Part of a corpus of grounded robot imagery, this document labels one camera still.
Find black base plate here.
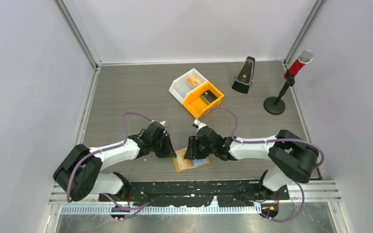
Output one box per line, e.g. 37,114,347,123
98,180,290,208

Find blue credit card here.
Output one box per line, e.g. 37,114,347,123
177,148,209,170

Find yellow plastic bin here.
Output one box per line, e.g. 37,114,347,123
183,82,225,119

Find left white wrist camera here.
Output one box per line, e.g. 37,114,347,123
151,120,166,130

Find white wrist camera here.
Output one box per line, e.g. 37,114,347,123
151,120,166,130
192,119,207,130

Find white plastic bin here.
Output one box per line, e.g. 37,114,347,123
169,68,208,104

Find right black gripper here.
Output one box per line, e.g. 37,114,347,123
184,135,216,160

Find orange card holder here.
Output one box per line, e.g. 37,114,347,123
172,147,211,173

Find orange box in white bin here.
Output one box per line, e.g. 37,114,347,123
187,75,202,88

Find black metronome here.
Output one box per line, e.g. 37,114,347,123
232,56,255,94

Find white toothed rail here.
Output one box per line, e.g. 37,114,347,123
60,204,261,215

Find black cards in yellow bin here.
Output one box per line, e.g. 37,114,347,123
200,90,218,105

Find red microphone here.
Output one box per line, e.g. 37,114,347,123
284,50,313,80

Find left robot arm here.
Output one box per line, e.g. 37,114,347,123
53,121,176,202

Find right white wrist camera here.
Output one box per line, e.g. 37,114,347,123
192,119,207,130

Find black microphone stand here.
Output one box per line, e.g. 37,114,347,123
263,69,295,116

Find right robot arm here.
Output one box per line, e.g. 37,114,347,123
183,125,319,199

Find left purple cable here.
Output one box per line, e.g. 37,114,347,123
65,112,155,204

